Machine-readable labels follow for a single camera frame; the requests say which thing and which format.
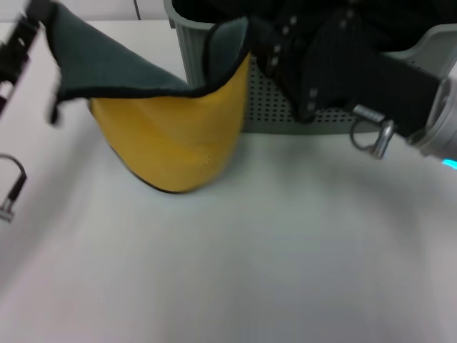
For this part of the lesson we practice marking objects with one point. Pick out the grey perforated storage box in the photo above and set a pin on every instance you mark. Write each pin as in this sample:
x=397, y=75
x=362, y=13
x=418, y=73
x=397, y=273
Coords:
x=193, y=46

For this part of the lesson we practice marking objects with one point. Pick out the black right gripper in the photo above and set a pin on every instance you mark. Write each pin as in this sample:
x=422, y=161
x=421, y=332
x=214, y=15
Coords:
x=357, y=68

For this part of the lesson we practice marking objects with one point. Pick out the yellow and grey towel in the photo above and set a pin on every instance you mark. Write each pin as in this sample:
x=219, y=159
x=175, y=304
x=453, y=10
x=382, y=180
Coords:
x=168, y=143

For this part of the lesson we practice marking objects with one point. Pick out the black cloth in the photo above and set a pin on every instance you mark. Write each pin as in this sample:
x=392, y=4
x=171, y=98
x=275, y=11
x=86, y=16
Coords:
x=400, y=21

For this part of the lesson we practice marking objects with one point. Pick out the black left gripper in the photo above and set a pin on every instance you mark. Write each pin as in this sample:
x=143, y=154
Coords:
x=10, y=71

